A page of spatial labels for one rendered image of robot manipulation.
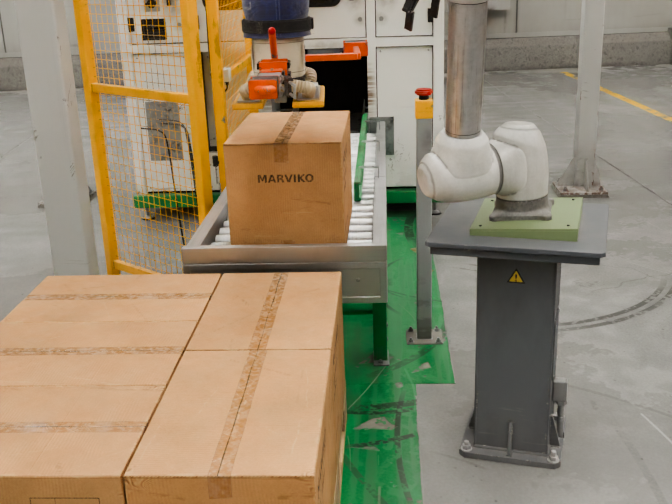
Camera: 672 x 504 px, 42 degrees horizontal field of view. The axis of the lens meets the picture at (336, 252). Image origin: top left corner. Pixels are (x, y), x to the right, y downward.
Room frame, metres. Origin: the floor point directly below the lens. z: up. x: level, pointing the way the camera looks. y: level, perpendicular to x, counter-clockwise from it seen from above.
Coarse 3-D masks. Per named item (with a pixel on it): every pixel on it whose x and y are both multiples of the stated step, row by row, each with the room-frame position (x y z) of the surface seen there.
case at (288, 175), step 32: (256, 128) 3.16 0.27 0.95; (288, 128) 3.13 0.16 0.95; (320, 128) 3.11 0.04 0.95; (224, 160) 2.90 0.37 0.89; (256, 160) 2.89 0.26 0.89; (288, 160) 2.88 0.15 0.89; (320, 160) 2.88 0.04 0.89; (256, 192) 2.89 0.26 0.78; (288, 192) 2.88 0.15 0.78; (320, 192) 2.88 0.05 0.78; (256, 224) 2.89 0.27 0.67; (288, 224) 2.88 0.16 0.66; (320, 224) 2.88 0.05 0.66
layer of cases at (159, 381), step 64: (64, 320) 2.39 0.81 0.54; (128, 320) 2.37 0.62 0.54; (192, 320) 2.36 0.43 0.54; (256, 320) 2.34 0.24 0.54; (320, 320) 2.32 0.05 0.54; (0, 384) 1.99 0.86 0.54; (64, 384) 1.98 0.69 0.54; (128, 384) 1.96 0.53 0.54; (192, 384) 1.95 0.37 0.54; (256, 384) 1.94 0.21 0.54; (320, 384) 1.93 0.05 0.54; (0, 448) 1.68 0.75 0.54; (64, 448) 1.67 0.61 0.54; (128, 448) 1.66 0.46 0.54; (192, 448) 1.65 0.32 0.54; (256, 448) 1.64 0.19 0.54; (320, 448) 1.69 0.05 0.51
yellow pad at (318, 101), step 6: (318, 90) 2.93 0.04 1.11; (324, 90) 3.00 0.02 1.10; (300, 96) 2.82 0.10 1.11; (318, 96) 2.81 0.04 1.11; (324, 96) 2.93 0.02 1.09; (294, 102) 2.75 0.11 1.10; (300, 102) 2.75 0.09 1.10; (306, 102) 2.75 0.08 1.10; (312, 102) 2.75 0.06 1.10; (318, 102) 2.74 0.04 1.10
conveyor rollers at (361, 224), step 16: (352, 144) 4.73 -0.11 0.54; (368, 144) 4.72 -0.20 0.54; (352, 160) 4.36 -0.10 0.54; (368, 160) 4.36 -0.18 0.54; (352, 176) 4.01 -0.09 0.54; (368, 176) 4.00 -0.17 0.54; (352, 192) 3.73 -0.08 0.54; (368, 192) 3.73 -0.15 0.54; (352, 208) 3.47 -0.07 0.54; (368, 208) 3.46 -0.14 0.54; (224, 224) 3.32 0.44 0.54; (352, 224) 3.28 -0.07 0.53; (368, 224) 3.27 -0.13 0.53; (224, 240) 3.13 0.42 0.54; (352, 240) 3.03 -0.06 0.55; (368, 240) 3.02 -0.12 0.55
